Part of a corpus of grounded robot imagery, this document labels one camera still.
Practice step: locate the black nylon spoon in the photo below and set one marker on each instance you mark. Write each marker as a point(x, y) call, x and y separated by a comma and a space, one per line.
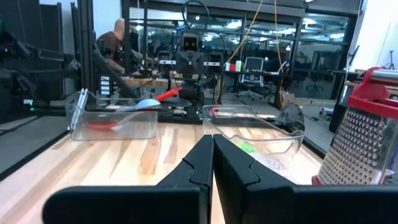
point(183, 102)

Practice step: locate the grey office chair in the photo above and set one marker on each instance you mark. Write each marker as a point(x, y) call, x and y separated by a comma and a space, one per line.
point(252, 84)

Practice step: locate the black mesh chair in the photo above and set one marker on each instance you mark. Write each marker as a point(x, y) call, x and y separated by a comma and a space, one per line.
point(300, 123)

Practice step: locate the small red box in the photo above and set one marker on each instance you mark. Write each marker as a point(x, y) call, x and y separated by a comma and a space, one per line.
point(232, 67)

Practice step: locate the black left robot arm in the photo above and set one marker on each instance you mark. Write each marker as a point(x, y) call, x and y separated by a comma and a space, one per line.
point(189, 114)

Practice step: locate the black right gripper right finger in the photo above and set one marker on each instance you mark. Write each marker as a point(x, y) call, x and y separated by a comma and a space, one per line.
point(280, 205)

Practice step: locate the green mini spatula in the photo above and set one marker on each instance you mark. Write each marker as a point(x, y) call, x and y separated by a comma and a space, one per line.
point(247, 147)

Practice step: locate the clear plastic bin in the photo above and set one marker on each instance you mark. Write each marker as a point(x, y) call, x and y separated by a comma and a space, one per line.
point(280, 146)
point(140, 130)

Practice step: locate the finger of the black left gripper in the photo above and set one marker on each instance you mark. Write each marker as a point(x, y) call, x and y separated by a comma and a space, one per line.
point(194, 90)
point(185, 90)

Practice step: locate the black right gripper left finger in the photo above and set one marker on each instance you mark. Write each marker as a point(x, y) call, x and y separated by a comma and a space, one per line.
point(174, 202)

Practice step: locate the cardboard box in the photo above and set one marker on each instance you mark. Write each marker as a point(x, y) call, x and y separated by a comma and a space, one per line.
point(286, 99)

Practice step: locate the red steel box grater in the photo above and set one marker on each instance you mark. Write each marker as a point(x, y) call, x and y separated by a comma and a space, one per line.
point(357, 146)

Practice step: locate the orange mini spatula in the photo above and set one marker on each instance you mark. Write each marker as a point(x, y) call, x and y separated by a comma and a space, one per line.
point(214, 109)

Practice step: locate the black equipment rack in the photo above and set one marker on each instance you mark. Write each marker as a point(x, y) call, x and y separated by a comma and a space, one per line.
point(31, 62)

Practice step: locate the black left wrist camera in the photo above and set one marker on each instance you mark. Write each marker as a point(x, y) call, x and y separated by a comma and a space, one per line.
point(190, 42)

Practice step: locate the grey silicone spoon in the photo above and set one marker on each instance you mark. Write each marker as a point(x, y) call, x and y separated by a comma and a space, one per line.
point(147, 103)

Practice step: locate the red silicone spatula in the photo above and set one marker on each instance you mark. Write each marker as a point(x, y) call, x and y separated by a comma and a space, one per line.
point(168, 95)

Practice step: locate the small green box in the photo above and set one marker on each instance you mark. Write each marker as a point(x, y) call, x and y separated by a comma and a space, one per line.
point(238, 66)

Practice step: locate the person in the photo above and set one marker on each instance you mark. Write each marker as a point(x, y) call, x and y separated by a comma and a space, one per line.
point(113, 43)

